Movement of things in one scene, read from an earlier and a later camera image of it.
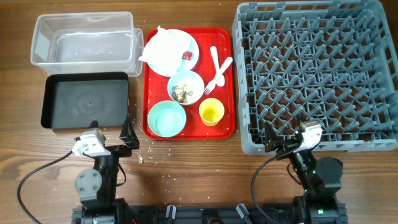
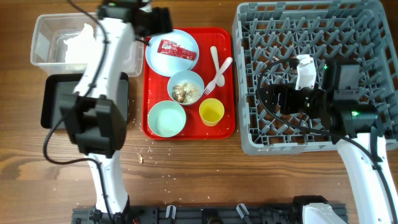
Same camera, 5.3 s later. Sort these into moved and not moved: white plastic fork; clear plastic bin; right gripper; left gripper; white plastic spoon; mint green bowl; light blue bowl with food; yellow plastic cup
Moved: left gripper; right gripper
Not moved: light blue bowl with food; clear plastic bin; white plastic fork; white plastic spoon; yellow plastic cup; mint green bowl
